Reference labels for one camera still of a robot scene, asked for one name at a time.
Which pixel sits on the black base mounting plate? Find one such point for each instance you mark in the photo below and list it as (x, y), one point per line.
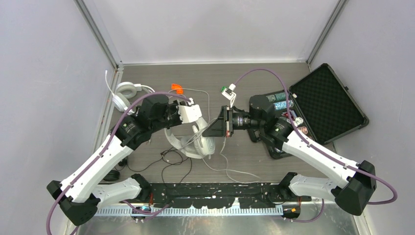
(214, 195)

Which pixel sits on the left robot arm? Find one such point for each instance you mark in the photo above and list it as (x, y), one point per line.
(80, 195)

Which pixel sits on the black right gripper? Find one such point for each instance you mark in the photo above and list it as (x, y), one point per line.
(218, 128)

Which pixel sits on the red black triangular button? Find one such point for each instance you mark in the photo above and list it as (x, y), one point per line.
(291, 114)

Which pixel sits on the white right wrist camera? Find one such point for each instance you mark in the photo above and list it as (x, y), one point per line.
(230, 94)

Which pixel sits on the white ten poker chip stack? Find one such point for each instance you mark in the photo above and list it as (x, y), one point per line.
(298, 121)

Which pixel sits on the blue poker chip row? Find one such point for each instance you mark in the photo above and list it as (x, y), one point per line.
(279, 101)

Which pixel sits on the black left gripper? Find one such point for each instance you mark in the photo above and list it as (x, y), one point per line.
(173, 105)

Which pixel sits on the orange curved plastic piece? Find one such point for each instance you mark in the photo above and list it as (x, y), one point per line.
(177, 88)

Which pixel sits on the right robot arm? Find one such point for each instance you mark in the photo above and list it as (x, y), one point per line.
(347, 183)

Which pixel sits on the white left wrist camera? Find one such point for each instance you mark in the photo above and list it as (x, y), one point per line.
(189, 111)

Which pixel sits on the large white grey headphones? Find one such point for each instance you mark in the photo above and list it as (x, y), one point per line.
(194, 146)

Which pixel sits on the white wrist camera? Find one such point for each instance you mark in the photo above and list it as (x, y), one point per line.
(230, 94)
(189, 111)

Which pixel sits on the small white headphones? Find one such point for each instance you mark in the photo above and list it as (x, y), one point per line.
(125, 91)

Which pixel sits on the black on-ear headphones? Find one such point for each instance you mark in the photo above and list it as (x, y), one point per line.
(114, 174)

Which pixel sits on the black poker chip case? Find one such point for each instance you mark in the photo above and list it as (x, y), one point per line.
(323, 101)

